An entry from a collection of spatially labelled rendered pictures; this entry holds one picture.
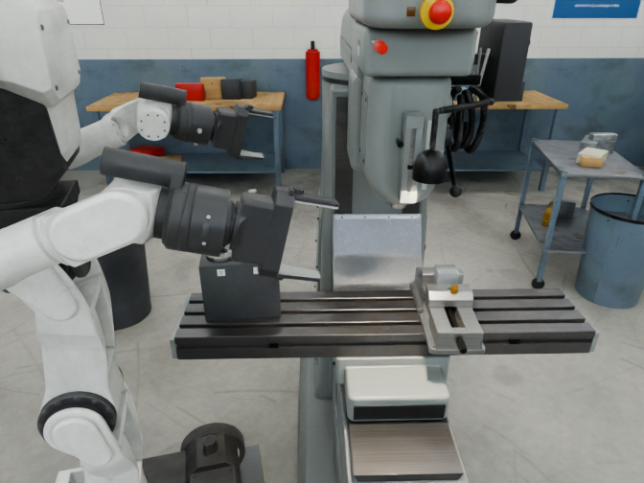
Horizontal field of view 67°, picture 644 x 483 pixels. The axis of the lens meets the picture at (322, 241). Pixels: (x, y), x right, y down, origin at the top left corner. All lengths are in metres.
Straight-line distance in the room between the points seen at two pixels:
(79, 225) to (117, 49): 5.21
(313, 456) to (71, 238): 1.59
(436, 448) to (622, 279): 2.35
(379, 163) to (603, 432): 1.89
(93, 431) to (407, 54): 0.99
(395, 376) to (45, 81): 1.10
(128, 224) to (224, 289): 0.84
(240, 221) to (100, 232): 0.16
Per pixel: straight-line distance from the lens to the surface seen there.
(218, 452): 1.55
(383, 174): 1.20
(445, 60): 1.13
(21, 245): 0.66
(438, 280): 1.43
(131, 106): 1.17
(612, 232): 3.38
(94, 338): 0.98
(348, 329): 1.41
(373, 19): 1.01
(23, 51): 0.77
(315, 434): 2.11
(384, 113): 1.16
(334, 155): 1.65
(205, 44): 5.53
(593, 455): 2.59
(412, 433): 1.42
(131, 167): 0.61
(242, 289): 1.40
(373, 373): 1.44
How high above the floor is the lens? 1.79
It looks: 27 degrees down
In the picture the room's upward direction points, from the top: straight up
